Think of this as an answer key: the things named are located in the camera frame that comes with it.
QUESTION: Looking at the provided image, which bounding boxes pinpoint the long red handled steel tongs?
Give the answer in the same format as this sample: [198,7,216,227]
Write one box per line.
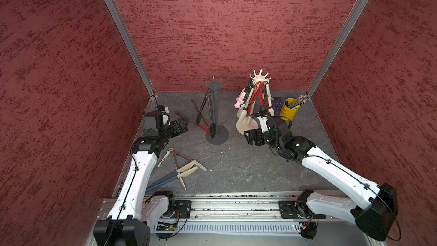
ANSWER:
[174,99,211,134]

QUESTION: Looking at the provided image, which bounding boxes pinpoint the red looped long steel tongs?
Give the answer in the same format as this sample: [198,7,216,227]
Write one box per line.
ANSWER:
[252,86,268,113]

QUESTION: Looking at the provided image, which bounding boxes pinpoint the scalloped steel serving tongs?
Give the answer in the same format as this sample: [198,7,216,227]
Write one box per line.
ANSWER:
[237,87,254,123]

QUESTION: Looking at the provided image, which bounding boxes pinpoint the dark grey utensil rack stand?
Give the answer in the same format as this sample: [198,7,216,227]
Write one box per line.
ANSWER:
[206,76,229,145]

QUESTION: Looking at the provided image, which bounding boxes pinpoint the cream blue handled tongs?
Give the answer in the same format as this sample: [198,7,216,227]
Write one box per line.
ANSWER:
[146,160,207,192]

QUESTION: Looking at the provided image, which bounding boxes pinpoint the pink handled tweezers tongs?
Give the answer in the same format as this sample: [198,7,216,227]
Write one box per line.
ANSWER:
[234,85,250,109]

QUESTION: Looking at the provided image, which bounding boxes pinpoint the small red silicone tongs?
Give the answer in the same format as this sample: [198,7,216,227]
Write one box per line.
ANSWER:
[246,82,265,116]

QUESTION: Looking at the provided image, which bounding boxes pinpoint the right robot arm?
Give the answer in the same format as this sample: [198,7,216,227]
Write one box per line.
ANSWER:
[243,113,398,241]

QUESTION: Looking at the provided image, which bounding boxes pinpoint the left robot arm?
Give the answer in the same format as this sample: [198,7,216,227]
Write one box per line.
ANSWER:
[93,106,187,246]

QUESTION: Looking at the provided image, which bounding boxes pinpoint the cream utensil rack stand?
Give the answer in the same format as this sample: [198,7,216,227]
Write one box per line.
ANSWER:
[236,70,270,134]

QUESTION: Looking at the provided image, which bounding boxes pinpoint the yellow metal pencil bucket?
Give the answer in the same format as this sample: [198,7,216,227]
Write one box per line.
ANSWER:
[279,98,300,121]

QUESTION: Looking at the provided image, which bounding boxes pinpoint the purple book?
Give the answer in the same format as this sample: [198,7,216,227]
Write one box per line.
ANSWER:
[272,96,282,110]

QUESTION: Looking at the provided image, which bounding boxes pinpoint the bundle of pencils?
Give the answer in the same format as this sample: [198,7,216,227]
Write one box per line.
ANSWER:
[288,95,308,109]

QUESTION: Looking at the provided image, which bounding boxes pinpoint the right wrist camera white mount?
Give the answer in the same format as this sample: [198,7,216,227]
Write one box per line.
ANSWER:
[258,116,269,133]

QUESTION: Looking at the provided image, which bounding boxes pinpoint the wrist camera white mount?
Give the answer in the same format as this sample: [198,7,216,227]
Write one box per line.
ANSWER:
[258,116,269,133]
[155,105,170,126]

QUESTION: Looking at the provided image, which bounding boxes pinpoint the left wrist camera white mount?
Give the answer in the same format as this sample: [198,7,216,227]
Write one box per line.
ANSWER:
[155,105,170,126]

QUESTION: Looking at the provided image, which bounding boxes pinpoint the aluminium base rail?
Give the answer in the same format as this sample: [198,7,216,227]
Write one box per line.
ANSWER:
[98,191,376,236]

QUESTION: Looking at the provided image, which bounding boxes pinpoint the aluminium corner post left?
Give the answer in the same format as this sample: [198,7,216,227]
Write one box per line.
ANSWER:
[104,0,155,95]

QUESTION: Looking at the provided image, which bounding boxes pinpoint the aluminium corner post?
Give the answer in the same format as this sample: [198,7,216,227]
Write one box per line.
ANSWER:
[104,0,155,95]
[306,0,369,98]

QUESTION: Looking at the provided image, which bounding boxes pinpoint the aluminium corner post right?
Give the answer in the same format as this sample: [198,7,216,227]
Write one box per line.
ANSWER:
[306,0,369,98]

